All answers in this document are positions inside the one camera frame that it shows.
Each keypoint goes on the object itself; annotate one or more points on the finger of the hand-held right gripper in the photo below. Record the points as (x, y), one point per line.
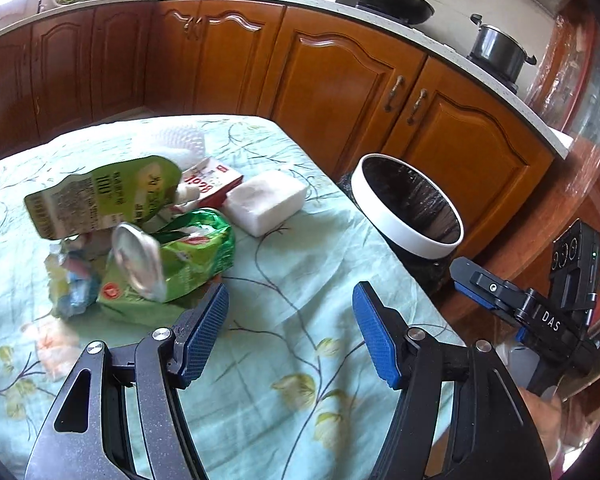
(480, 285)

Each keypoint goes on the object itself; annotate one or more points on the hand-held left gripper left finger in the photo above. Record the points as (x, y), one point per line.
(205, 330)

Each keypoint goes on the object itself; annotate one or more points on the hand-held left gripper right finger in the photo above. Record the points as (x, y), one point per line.
(377, 335)

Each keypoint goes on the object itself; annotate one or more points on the green snack bag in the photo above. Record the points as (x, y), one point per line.
(195, 255)

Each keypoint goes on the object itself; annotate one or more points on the white rimmed black bin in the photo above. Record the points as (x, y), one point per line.
(405, 230)

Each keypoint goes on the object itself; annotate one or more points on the silver metal can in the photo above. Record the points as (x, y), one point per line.
(135, 260)

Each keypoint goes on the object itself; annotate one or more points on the pastel wrappers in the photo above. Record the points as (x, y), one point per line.
(75, 285)

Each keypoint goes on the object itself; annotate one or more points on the white foam block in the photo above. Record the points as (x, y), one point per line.
(265, 200)

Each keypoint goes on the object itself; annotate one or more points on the red and white box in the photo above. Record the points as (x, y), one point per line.
(215, 180)

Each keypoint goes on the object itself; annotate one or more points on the large green spout pouch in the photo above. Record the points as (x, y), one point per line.
(95, 190)

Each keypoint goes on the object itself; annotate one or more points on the white foam fruit net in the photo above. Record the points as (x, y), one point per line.
(180, 142)

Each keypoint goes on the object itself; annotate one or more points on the person's right hand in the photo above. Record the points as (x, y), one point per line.
(545, 425)

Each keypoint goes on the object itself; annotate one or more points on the green floral tablecloth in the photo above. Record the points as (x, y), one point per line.
(290, 285)

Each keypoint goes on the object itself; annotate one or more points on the wooden glass door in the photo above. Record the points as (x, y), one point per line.
(580, 85)

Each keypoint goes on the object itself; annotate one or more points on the black cooking pot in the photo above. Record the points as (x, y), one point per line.
(497, 50)

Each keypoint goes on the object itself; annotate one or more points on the wooden kitchen cabinet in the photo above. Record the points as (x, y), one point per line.
(330, 70)

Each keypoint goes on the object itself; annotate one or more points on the grey speckled countertop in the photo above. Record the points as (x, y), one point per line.
(330, 5)

